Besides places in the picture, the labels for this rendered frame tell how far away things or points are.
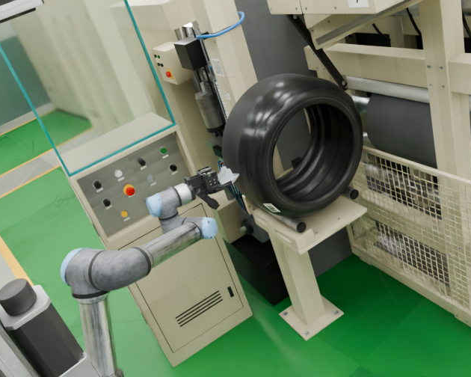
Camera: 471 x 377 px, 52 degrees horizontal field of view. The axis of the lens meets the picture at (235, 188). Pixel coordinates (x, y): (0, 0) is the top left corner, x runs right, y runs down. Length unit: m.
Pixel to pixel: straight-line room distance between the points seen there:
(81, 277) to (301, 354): 1.52
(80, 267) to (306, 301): 1.52
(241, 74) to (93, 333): 1.16
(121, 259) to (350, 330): 1.62
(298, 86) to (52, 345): 1.21
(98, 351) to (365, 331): 1.56
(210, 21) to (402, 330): 1.77
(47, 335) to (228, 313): 1.96
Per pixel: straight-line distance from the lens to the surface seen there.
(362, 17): 1.86
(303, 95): 1.77
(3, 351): 0.88
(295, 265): 2.52
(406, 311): 2.78
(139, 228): 2.39
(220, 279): 2.71
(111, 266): 1.39
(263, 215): 2.15
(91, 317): 1.52
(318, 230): 2.06
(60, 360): 1.02
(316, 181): 2.16
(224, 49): 2.00
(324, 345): 2.69
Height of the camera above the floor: 2.01
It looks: 28 degrees down
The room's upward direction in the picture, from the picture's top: 20 degrees counter-clockwise
